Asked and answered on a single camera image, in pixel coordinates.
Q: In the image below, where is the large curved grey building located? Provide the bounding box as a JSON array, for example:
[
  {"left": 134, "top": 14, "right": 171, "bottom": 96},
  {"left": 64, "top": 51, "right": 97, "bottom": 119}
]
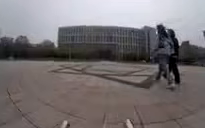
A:
[{"left": 57, "top": 25, "right": 158, "bottom": 62}]

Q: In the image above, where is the grey paved plaza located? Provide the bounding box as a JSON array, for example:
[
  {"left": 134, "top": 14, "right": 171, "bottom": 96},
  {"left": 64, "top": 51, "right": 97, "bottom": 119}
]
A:
[{"left": 0, "top": 59, "right": 205, "bottom": 128}]

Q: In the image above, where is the person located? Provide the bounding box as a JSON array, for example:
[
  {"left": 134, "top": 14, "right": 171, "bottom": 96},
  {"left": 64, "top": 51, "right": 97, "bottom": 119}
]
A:
[
  {"left": 152, "top": 23, "right": 176, "bottom": 90},
  {"left": 166, "top": 28, "right": 182, "bottom": 85}
]

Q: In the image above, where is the robot's own part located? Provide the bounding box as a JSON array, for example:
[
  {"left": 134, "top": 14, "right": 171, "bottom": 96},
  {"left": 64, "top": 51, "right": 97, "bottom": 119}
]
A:
[
  {"left": 59, "top": 119, "right": 71, "bottom": 128},
  {"left": 124, "top": 118, "right": 135, "bottom": 128}
]

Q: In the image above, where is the row of trees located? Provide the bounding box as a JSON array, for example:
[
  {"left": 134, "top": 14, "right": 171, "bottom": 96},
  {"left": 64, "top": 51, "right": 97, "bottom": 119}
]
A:
[{"left": 0, "top": 34, "right": 151, "bottom": 62}]

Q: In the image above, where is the low dark building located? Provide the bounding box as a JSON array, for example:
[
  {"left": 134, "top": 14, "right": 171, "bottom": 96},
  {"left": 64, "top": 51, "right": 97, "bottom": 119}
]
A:
[{"left": 180, "top": 40, "right": 204, "bottom": 65}]

